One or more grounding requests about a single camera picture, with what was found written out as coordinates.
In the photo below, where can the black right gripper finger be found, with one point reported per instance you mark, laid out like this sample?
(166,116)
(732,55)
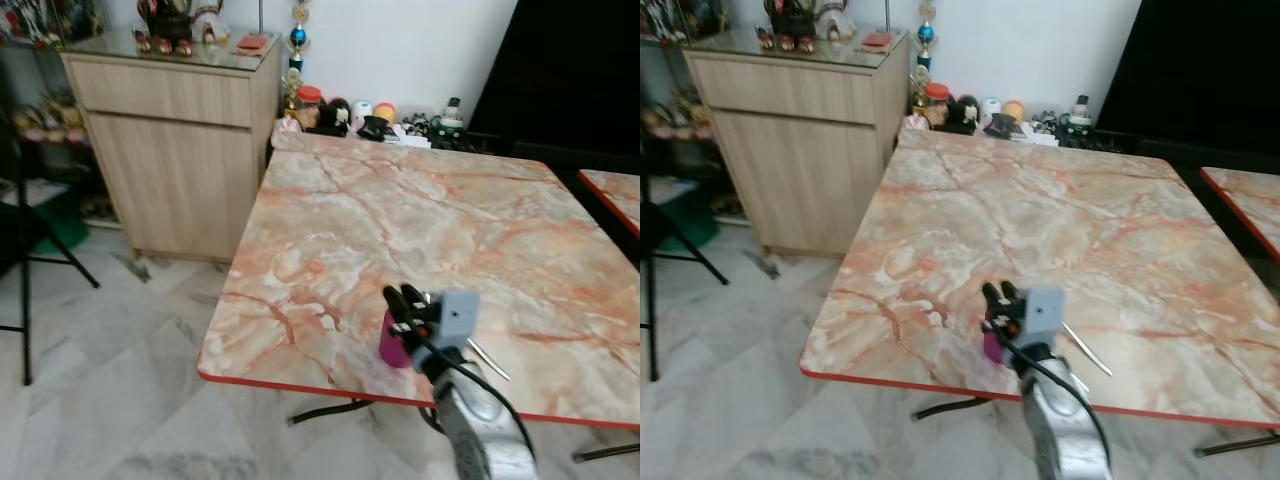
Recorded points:
(1009,293)
(990,296)
(413,296)
(392,299)

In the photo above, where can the magenta plastic cup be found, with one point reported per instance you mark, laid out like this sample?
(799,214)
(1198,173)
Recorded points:
(392,345)
(992,347)

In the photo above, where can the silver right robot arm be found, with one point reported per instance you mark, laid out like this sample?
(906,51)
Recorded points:
(478,430)
(1060,430)

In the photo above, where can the silver metal utensil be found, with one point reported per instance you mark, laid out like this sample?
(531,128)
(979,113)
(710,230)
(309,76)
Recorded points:
(489,360)
(1087,349)

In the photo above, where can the black metal table leg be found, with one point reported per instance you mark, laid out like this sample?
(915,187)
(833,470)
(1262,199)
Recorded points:
(325,410)
(1238,444)
(950,407)
(607,452)

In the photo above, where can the small black hat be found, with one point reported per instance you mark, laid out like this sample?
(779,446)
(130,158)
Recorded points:
(1004,127)
(377,130)

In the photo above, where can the black plush figure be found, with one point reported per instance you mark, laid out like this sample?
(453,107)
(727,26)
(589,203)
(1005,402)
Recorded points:
(336,117)
(965,114)

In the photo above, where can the orange yellow round toy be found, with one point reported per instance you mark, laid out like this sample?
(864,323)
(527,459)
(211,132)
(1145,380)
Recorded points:
(1014,108)
(385,111)

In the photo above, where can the small white container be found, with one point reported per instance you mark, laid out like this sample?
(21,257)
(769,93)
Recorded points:
(361,110)
(990,107)

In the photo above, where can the jar with red lid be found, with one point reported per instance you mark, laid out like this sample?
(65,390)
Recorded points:
(309,108)
(937,105)

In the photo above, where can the marble table with red edge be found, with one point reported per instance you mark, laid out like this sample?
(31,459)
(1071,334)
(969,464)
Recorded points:
(615,195)
(1245,205)

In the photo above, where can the black tripod stand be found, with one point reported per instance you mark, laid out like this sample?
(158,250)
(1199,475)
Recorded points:
(25,250)
(652,260)

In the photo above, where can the light wooden cabinet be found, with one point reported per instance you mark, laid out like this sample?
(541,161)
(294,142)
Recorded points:
(800,150)
(180,150)

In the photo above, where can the large black panel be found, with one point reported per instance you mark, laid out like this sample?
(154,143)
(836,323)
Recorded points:
(560,70)
(1190,70)

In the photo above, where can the gold trophy with blue ball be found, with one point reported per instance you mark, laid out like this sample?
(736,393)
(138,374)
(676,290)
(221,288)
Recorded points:
(298,38)
(926,34)

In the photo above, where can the flat red box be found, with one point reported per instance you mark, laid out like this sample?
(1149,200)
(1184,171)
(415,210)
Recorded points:
(252,43)
(877,41)

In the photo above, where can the green bag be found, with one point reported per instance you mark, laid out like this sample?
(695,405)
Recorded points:
(692,220)
(62,225)

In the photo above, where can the white and red figurine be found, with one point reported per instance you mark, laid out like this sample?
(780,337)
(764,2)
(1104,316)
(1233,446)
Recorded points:
(210,25)
(834,22)

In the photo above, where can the toy display shelf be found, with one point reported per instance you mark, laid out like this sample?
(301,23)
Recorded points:
(668,110)
(45,115)

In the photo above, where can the dark figurine with red feet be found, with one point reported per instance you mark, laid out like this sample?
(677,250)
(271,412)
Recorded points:
(790,22)
(165,25)

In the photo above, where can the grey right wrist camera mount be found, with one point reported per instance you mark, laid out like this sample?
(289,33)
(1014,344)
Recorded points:
(1045,312)
(459,317)

